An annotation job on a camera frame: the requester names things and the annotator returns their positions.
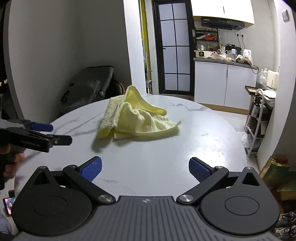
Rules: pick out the pile of plastic bags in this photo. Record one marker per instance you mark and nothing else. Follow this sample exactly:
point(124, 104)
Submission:
point(219, 56)

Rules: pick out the white wall cabinet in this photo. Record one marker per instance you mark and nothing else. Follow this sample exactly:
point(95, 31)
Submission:
point(208, 8)

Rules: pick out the white trolley rack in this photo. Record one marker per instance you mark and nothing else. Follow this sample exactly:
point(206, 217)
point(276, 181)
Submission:
point(251, 139)

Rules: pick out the white electric kettle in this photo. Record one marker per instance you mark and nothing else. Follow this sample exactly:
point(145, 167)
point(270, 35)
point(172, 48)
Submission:
point(247, 53)

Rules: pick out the grey bag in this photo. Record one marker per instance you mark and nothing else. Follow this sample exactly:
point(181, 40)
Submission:
point(87, 85)

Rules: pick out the black framed glass door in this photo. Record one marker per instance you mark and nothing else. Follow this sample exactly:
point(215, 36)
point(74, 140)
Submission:
point(167, 64)

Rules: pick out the smartphone with lit screen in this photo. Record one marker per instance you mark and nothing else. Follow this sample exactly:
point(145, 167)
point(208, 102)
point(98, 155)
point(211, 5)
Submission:
point(9, 205)

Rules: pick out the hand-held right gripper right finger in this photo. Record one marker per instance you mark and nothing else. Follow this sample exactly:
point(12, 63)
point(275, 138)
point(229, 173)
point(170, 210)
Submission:
point(198, 171)

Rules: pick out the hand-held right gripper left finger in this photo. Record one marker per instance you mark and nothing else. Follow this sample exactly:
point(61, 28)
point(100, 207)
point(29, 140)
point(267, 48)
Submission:
point(92, 170)

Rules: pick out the black range hood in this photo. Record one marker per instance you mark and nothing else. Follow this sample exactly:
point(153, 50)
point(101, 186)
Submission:
point(219, 22)

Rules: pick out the patterned sneaker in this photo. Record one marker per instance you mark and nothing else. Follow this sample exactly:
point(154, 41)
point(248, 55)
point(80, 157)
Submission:
point(288, 219)
point(284, 231)

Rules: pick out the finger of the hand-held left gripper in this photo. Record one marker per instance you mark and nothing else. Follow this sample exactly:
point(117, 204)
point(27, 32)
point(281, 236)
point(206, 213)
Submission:
point(42, 127)
point(61, 140)

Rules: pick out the person's left hand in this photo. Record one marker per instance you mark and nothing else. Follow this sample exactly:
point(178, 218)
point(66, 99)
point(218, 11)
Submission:
point(18, 158)

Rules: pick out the black spice rack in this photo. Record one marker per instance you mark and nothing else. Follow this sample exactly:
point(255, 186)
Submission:
point(205, 37)

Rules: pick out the white countertop appliance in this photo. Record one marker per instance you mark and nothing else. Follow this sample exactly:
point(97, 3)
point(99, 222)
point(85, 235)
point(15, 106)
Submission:
point(201, 54)

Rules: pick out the yellow pipe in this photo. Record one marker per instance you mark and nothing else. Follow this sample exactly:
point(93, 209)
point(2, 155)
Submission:
point(145, 27)

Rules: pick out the white kitchen base cabinet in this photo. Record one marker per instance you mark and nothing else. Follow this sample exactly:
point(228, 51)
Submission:
point(210, 81)

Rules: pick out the brown wooden chair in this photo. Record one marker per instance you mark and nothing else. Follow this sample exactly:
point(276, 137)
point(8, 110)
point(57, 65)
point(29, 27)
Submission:
point(116, 89)

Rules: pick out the person's light blue clothing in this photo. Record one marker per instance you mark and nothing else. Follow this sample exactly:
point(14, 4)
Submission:
point(4, 224)

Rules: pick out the cream white canister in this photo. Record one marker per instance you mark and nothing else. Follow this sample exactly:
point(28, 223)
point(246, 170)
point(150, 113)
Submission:
point(272, 80)

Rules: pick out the dark glass bottle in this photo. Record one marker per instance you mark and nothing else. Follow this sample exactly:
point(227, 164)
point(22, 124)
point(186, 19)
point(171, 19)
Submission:
point(255, 107)

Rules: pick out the brown paper bag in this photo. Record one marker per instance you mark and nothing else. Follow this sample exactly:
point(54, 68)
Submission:
point(277, 176)

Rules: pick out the white wall outlet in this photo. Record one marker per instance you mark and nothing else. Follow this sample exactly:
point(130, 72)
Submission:
point(238, 34)

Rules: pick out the yellow towel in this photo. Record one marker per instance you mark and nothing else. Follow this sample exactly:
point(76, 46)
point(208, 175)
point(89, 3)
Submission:
point(138, 120)

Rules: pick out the white wall box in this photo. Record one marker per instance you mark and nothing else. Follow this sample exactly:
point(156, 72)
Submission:
point(285, 15)

